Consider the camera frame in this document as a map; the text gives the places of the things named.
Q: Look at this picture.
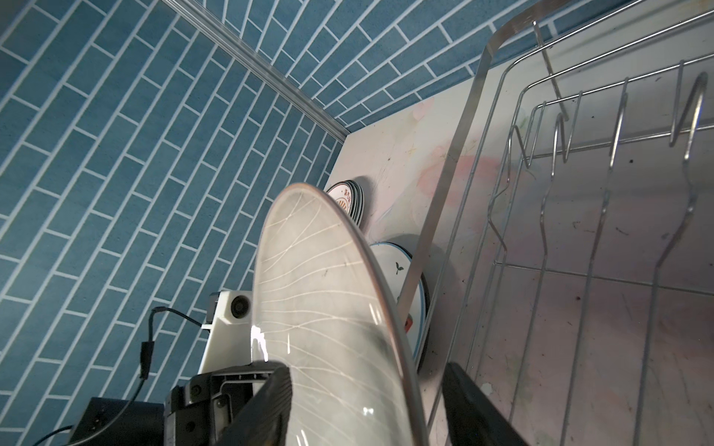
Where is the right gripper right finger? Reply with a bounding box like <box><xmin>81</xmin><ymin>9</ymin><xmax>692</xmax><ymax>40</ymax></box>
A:
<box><xmin>442</xmin><ymin>362</ymin><xmax>527</xmax><ymax>446</ymax></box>

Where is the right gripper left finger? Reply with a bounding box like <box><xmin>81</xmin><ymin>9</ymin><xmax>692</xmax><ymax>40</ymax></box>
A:
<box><xmin>216</xmin><ymin>365</ymin><xmax>293</xmax><ymax>445</ymax></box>

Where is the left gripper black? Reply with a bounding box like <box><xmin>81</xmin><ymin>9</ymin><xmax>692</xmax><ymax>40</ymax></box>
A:
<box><xmin>163</xmin><ymin>362</ymin><xmax>284</xmax><ymax>445</ymax></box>

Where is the grey plate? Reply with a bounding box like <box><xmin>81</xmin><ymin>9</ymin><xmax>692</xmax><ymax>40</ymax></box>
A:
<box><xmin>251</xmin><ymin>183</ymin><xmax>429</xmax><ymax>445</ymax></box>

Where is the watermelon pattern plate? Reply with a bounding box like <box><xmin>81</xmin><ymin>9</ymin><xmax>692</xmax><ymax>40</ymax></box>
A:
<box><xmin>369</xmin><ymin>242</ymin><xmax>430</xmax><ymax>369</ymax></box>

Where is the brown patterned plate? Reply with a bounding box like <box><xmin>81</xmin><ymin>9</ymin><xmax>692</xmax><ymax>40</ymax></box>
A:
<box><xmin>327</xmin><ymin>180</ymin><xmax>364</xmax><ymax>227</ymax></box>

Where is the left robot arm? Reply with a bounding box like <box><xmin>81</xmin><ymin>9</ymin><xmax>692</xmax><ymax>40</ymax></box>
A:
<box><xmin>69</xmin><ymin>362</ymin><xmax>293</xmax><ymax>445</ymax></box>

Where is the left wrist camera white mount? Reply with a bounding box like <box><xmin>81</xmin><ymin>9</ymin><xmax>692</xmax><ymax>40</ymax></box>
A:
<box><xmin>199</xmin><ymin>290</ymin><xmax>253</xmax><ymax>375</ymax></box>

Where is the metal wire dish rack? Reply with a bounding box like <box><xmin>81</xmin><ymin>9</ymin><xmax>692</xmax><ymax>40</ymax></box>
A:
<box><xmin>420</xmin><ymin>1</ymin><xmax>713</xmax><ymax>445</ymax></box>

